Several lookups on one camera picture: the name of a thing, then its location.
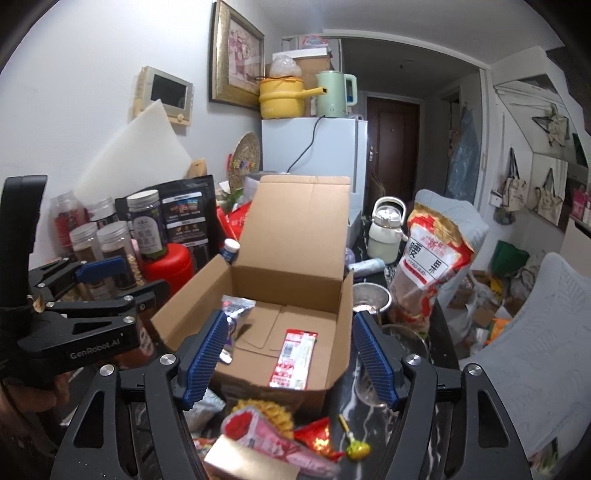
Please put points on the brown carton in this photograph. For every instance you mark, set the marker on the brown carton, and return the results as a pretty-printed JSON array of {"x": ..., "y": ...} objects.
[{"x": 316, "y": 64}]

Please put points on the beige tote bag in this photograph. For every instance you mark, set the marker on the beige tote bag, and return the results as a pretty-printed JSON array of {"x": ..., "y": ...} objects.
[
  {"x": 515, "y": 191},
  {"x": 558, "y": 129}
]

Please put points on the red strip snack packet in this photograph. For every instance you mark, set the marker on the red strip snack packet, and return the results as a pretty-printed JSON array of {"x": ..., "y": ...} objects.
[{"x": 293, "y": 360}]

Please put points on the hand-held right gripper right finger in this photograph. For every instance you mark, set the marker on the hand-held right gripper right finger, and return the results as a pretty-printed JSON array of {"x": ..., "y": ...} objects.
[{"x": 376, "y": 360}]

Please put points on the white cylinder bottle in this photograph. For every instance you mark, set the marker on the white cylinder bottle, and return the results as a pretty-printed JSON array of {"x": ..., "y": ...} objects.
[{"x": 367, "y": 266}]

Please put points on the clear plastic jar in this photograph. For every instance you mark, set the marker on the clear plastic jar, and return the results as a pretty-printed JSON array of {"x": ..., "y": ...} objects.
[
  {"x": 115, "y": 244},
  {"x": 85, "y": 244},
  {"x": 102, "y": 210}
]

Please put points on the green electric kettle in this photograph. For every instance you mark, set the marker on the green electric kettle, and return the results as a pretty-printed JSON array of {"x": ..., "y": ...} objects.
[{"x": 332, "y": 92}]

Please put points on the small red snack packet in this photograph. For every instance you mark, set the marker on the small red snack packet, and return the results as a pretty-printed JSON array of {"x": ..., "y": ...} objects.
[{"x": 318, "y": 438}]

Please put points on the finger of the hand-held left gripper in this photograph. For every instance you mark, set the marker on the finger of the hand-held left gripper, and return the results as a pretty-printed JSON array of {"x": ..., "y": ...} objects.
[
  {"x": 101, "y": 270},
  {"x": 138, "y": 297}
]

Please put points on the green wrapped lollipop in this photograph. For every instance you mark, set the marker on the green wrapped lollipop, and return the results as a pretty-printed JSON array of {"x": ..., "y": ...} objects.
[{"x": 358, "y": 450}]

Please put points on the red canister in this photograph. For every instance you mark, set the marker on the red canister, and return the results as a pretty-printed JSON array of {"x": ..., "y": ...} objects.
[{"x": 166, "y": 267}]

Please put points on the blue plastic bag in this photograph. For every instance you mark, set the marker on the blue plastic bag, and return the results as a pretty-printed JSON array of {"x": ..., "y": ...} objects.
[{"x": 464, "y": 157}]

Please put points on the pink snack packet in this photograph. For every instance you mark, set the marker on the pink snack packet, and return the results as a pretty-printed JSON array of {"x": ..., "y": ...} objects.
[{"x": 258, "y": 434}]

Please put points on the gold framed picture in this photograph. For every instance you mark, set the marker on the gold framed picture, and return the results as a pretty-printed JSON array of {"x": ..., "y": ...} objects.
[{"x": 235, "y": 50}]

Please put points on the red label jar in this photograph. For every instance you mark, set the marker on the red label jar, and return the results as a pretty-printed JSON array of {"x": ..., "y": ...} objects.
[{"x": 67, "y": 221}]

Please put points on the yellow enamel pot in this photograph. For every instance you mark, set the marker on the yellow enamel pot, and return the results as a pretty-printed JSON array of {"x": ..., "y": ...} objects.
[{"x": 281, "y": 99}]

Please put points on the brown cardboard box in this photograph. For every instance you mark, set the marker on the brown cardboard box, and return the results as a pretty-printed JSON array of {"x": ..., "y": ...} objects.
[{"x": 286, "y": 240}]

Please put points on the gold paper box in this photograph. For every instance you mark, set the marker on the gold paper box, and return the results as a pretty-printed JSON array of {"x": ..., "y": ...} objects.
[{"x": 249, "y": 461}]

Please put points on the black product box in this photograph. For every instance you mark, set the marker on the black product box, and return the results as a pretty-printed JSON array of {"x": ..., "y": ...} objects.
[{"x": 189, "y": 217}]

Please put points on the white insulated bottle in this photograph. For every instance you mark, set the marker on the white insulated bottle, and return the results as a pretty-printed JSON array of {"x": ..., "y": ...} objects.
[{"x": 385, "y": 230}]

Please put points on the white foam board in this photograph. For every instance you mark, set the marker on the white foam board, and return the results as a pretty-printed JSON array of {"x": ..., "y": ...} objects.
[{"x": 143, "y": 147}]

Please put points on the white fridge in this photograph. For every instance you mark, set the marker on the white fridge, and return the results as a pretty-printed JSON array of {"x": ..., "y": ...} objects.
[{"x": 328, "y": 152}]

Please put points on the clear plastic bag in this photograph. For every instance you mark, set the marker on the clear plastic bag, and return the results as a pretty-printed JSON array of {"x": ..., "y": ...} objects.
[{"x": 282, "y": 65}]

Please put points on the large red nut bag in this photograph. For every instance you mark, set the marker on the large red nut bag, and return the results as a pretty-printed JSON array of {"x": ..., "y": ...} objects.
[{"x": 429, "y": 272}]

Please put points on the yellow puff snack packet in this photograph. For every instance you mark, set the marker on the yellow puff snack packet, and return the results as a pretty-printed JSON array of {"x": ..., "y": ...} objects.
[{"x": 277, "y": 410}]

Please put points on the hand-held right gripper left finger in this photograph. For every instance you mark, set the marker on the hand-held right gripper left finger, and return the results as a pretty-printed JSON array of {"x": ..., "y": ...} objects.
[{"x": 205, "y": 360}]

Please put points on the small blue white bottle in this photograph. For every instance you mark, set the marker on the small blue white bottle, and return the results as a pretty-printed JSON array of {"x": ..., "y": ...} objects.
[{"x": 229, "y": 251}]

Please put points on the green bag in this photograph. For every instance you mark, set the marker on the green bag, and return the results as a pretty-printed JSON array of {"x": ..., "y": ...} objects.
[{"x": 508, "y": 258}]

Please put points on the woven round plate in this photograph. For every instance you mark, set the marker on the woven round plate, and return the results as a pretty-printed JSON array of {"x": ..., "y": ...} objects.
[{"x": 247, "y": 152}]

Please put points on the silver snack packet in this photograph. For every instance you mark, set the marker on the silver snack packet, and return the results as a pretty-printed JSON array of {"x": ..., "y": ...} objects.
[{"x": 238, "y": 309}]

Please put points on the brown door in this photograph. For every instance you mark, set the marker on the brown door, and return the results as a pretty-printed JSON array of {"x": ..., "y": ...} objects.
[{"x": 392, "y": 147}]

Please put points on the beige intercom panel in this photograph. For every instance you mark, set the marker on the beige intercom panel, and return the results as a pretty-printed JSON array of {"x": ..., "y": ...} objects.
[{"x": 166, "y": 90}]

